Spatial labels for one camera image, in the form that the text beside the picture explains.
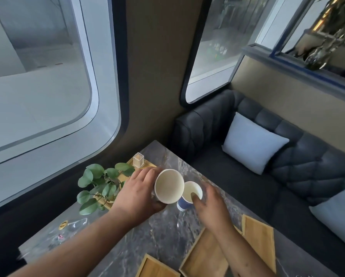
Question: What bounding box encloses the grey blue window ledge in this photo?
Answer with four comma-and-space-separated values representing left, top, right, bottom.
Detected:
242, 43, 345, 107

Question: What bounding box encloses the wooden tray with plant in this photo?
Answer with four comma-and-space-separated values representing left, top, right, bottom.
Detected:
93, 157, 157, 211

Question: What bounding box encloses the green leafy potted plant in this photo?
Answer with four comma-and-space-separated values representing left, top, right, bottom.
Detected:
76, 163, 135, 216

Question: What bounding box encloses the blue paper cup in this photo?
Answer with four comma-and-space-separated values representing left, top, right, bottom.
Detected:
176, 181, 203, 212

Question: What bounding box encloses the large rounded window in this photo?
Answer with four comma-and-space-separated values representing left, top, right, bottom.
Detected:
0, 0, 129, 215

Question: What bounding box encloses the narrow rounded window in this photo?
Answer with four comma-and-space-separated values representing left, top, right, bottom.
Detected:
180, 0, 287, 108

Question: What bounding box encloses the rectangular wooden tray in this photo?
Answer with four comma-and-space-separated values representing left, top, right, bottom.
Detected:
135, 253, 181, 277
241, 214, 277, 274
179, 226, 243, 277

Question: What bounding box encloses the white paper cup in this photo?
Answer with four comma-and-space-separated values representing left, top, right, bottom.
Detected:
154, 169, 185, 205

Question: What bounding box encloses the clear toothpick holder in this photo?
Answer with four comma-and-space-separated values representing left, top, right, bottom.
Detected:
133, 152, 145, 169

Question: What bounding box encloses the white cushion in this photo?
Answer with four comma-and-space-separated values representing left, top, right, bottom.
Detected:
222, 112, 290, 175
309, 184, 345, 253

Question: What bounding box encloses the dark grey tufted sofa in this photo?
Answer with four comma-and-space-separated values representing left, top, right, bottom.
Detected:
169, 89, 345, 277

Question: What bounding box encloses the clear acrylic sign stand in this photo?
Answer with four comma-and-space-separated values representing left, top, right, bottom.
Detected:
24, 218, 90, 258

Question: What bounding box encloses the person's right hand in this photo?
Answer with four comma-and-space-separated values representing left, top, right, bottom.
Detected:
190, 183, 234, 233

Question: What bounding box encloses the person's left forearm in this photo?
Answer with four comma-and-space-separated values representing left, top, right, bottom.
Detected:
7, 209, 139, 277

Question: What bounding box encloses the person's right forearm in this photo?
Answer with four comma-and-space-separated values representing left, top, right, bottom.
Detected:
208, 222, 277, 277

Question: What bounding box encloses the person's left hand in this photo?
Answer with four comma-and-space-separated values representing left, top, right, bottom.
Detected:
111, 167, 167, 227

